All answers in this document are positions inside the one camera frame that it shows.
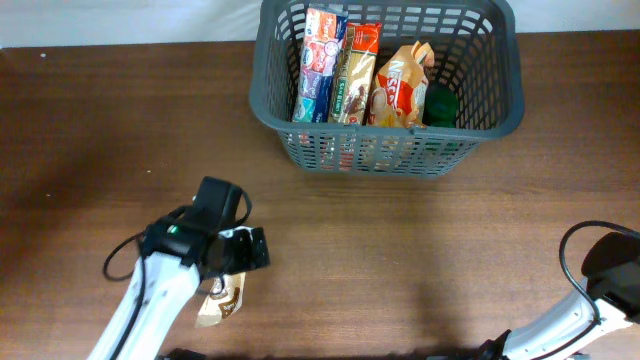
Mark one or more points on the silver brown snack pouch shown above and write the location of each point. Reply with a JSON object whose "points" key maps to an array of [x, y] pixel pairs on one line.
{"points": [[222, 300]]}

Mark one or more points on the Kleenex tissue multipack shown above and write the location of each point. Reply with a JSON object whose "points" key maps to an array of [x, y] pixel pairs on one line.
{"points": [[324, 33]]}

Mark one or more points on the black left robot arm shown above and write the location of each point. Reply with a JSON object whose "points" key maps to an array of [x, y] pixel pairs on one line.
{"points": [[176, 253]]}

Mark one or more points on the San Remo spaghetti packet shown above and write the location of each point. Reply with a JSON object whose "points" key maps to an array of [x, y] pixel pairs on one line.
{"points": [[354, 73]]}

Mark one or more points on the orange snack bag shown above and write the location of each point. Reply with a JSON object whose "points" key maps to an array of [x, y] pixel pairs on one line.
{"points": [[399, 88]]}

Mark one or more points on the green-lid jar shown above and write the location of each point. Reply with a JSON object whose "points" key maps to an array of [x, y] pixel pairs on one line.
{"points": [[440, 107], [440, 151]]}

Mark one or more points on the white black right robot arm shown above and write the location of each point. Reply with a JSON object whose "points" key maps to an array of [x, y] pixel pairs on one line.
{"points": [[606, 300]]}

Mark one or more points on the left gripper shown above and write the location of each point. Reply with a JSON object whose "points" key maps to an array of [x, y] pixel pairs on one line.
{"points": [[249, 259]]}

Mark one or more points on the grey plastic slotted basket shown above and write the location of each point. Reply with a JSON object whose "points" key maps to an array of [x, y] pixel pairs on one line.
{"points": [[476, 57]]}

